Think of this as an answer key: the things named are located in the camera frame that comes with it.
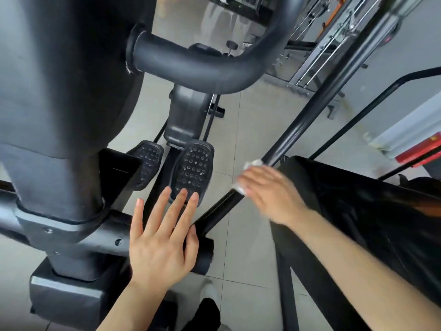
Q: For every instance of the person's white shoe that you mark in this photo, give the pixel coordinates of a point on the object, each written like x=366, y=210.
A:
x=209, y=289

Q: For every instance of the person's right hand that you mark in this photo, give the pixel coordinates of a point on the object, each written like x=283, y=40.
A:
x=275, y=196

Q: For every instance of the glossy black treadmill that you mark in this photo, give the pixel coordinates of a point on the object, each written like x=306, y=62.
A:
x=344, y=224

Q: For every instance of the person's black trousers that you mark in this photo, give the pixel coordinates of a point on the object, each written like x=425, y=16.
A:
x=203, y=315

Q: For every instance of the person's left hand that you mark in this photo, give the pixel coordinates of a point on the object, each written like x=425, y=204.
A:
x=162, y=251

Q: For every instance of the red fire extinguisher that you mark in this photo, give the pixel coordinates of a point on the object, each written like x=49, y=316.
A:
x=420, y=151

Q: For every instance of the white wet wipe sheet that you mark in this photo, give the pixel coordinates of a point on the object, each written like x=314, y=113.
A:
x=241, y=186

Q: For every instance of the black elliptical machine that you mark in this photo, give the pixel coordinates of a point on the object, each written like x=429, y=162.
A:
x=69, y=100

